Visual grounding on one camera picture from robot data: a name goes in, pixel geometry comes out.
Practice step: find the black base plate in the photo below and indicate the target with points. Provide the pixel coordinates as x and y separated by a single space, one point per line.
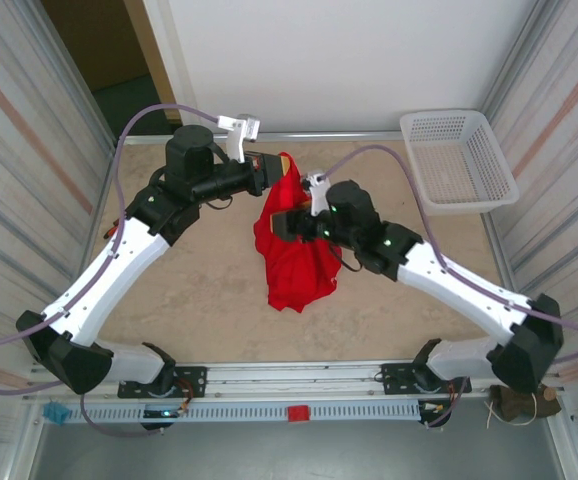
194 382
394 380

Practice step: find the small red block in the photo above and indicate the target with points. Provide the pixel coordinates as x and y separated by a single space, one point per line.
299 414

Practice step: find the red t-shirt with bear print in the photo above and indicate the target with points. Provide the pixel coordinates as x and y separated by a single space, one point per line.
294 270

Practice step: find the aluminium table edge strip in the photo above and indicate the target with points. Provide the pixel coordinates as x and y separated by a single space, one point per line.
319 137

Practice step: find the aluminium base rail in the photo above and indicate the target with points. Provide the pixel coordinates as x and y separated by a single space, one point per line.
294 375

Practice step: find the tan wooden door frame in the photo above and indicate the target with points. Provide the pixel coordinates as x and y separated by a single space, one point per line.
151 50

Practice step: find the brown cloth pouch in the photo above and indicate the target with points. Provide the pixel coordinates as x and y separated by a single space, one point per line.
514 406

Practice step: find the blue tape piece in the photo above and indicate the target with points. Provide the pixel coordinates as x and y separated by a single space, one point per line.
55 414

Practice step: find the white perforated plastic basket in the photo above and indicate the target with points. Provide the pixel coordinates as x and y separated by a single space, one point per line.
459 165

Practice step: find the small black electronics board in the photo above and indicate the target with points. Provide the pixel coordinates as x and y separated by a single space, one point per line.
431 410
159 414

